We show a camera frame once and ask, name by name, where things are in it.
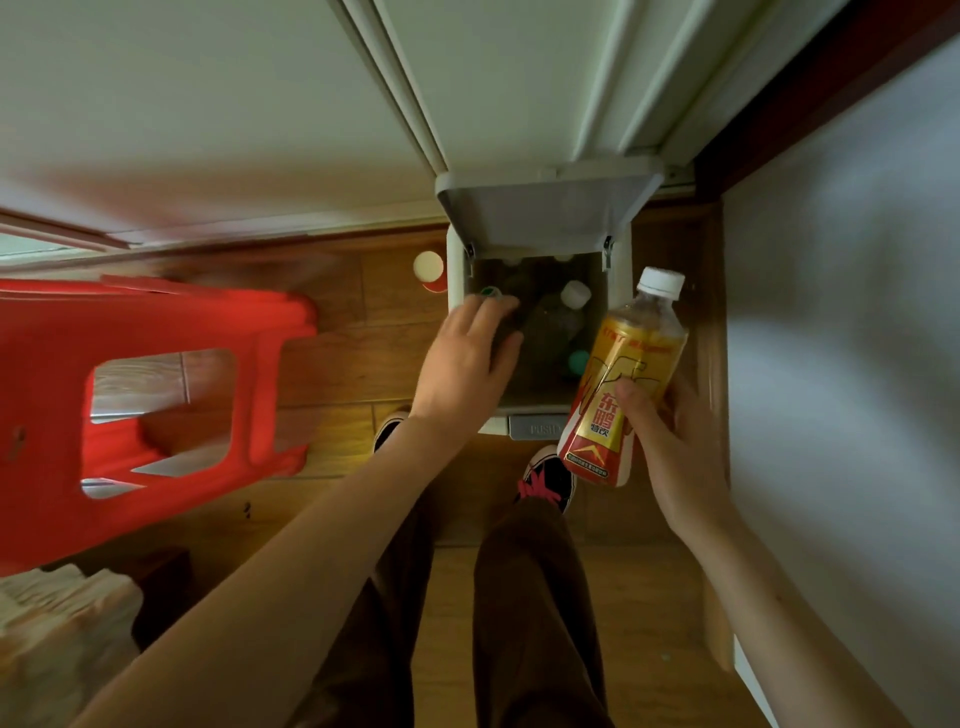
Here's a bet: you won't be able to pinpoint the person's right hand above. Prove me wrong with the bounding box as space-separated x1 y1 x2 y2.
614 373 741 543

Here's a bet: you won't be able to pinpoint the person's left hand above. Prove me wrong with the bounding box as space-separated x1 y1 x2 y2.
408 294 524 444

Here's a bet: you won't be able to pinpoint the yellow red drink bottle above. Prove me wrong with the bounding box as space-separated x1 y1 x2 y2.
557 267 690 489

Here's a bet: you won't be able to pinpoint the person's right forearm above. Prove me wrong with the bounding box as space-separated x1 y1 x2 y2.
677 511 914 728

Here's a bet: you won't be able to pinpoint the person's left forearm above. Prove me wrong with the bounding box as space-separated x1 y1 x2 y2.
73 408 481 728

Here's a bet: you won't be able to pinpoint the red cup with white lid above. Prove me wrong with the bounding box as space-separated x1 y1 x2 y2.
411 250 450 294

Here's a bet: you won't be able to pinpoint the clear bottle with white cap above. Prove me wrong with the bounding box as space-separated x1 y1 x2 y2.
525 280 594 354

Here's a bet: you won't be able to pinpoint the wooden baseboard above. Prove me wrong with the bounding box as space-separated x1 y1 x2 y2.
699 198 738 674

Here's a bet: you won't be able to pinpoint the person's right black shoe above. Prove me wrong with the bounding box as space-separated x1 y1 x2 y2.
514 445 578 516

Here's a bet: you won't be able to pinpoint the person's black shoe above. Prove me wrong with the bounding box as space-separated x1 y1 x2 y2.
514 445 578 516
372 408 413 456

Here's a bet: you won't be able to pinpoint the person's left black shoe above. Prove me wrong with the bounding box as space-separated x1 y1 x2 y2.
372 408 413 456

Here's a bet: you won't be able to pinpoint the white lidded trash bin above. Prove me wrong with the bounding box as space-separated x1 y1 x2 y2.
435 155 667 441

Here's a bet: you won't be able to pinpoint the person's brown trousers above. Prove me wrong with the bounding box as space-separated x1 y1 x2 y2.
288 483 618 728

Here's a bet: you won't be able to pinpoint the white sliding door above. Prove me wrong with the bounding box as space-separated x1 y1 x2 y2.
372 0 852 168
0 0 450 250

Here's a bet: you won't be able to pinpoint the dark brown box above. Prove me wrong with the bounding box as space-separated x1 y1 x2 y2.
132 547 193 651

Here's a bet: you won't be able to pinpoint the red plastic stool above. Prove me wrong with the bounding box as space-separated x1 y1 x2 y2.
0 273 320 579

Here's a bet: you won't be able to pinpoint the stack of white paper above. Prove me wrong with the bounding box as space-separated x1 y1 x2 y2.
0 564 144 728

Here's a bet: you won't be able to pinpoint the dark brown door frame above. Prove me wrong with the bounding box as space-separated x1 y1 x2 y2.
693 0 960 204

